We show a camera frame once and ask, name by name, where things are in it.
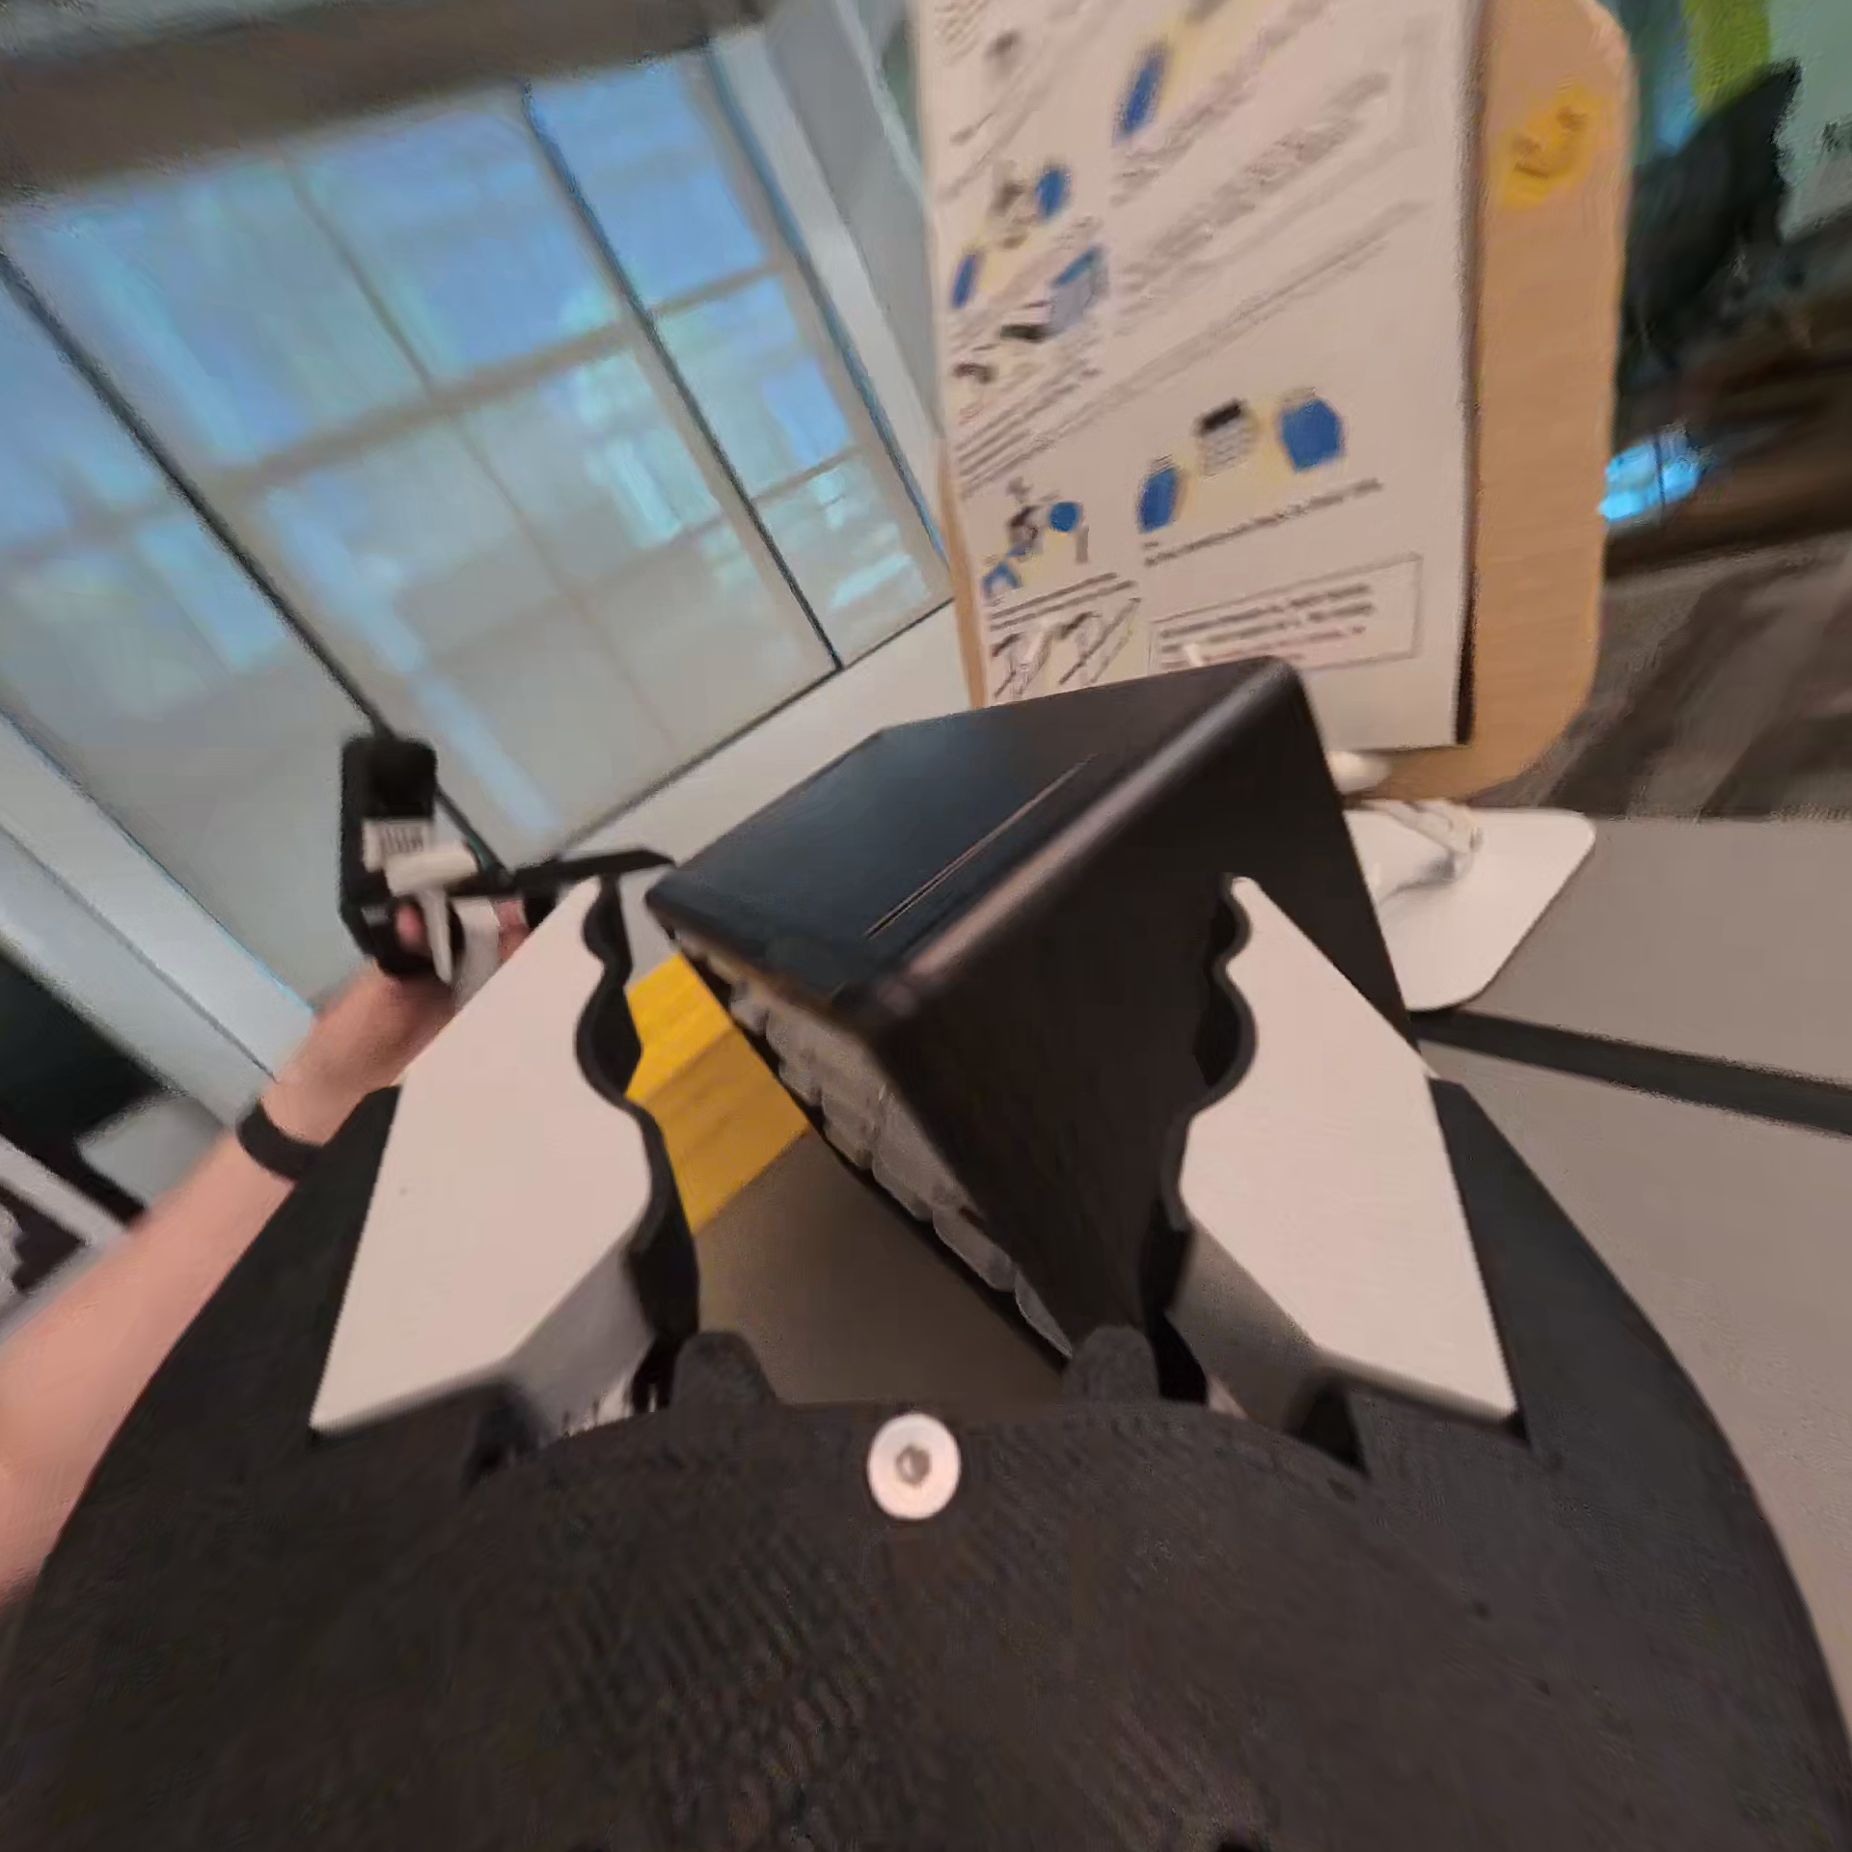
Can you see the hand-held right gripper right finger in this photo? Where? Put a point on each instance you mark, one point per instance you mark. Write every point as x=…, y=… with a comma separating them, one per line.
x=1332, y=1200

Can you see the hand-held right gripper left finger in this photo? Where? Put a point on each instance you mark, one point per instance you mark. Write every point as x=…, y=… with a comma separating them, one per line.
x=492, y=1187

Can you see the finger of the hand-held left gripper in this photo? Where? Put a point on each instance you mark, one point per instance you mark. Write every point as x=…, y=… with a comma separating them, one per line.
x=593, y=867

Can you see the yellow storage bin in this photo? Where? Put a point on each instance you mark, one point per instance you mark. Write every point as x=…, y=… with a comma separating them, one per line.
x=708, y=1100

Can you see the black drawer cabinet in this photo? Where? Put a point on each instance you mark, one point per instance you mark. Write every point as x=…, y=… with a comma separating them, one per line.
x=869, y=824

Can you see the person's left forearm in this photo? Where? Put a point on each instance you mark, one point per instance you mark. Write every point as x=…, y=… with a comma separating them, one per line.
x=116, y=1332

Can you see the person's left hand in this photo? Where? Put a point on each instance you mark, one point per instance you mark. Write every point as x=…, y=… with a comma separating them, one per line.
x=355, y=1042

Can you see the black framed marker sign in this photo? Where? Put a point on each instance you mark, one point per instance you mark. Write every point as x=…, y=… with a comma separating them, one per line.
x=29, y=1245

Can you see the instruction poster on board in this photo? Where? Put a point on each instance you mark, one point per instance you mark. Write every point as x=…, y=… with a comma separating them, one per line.
x=1542, y=434

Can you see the printed instruction poster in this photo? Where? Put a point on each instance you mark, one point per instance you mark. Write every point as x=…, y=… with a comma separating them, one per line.
x=1229, y=290

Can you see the black office chair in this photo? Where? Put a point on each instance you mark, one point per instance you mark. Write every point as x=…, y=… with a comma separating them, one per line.
x=1708, y=216

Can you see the yellow smiley sticker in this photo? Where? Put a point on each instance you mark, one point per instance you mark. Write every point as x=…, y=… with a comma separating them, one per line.
x=1552, y=145

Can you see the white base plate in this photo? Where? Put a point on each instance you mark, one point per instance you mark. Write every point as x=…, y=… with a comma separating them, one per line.
x=1505, y=897

